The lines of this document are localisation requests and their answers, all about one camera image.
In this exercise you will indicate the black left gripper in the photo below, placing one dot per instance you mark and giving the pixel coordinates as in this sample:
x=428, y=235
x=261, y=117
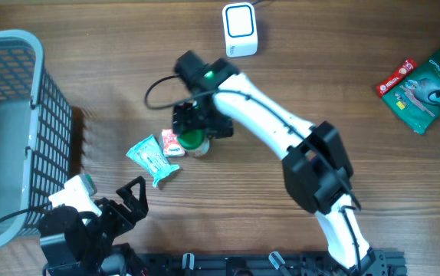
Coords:
x=138, y=208

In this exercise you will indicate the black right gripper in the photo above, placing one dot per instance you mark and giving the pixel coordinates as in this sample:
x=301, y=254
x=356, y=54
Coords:
x=221, y=124

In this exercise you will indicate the green lidded jar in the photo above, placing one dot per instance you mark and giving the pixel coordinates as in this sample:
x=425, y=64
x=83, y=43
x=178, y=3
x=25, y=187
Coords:
x=195, y=143

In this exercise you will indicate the red white small packet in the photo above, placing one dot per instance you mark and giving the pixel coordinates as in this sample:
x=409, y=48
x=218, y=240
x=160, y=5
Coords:
x=170, y=144

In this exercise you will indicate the light green wipes packet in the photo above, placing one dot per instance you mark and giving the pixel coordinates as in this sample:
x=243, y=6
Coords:
x=148, y=154

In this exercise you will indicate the green 3M gloves packet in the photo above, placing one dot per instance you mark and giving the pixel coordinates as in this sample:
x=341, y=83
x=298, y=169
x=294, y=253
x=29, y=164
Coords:
x=416, y=98

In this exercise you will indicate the red Nescafe sachet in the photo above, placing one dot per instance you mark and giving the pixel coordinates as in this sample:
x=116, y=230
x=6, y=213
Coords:
x=407, y=67

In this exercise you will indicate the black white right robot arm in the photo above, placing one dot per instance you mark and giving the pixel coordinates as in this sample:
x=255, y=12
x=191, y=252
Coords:
x=316, y=168

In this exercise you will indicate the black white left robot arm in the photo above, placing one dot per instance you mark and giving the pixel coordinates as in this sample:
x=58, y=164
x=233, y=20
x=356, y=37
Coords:
x=77, y=234

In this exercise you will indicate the white barcode scanner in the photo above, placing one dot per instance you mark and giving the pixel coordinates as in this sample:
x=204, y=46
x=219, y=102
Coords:
x=240, y=29

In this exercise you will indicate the grey plastic shopping basket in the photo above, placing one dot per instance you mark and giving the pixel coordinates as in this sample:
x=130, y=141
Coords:
x=35, y=135

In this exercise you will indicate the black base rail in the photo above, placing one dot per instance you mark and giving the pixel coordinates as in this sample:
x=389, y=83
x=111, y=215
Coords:
x=317, y=263

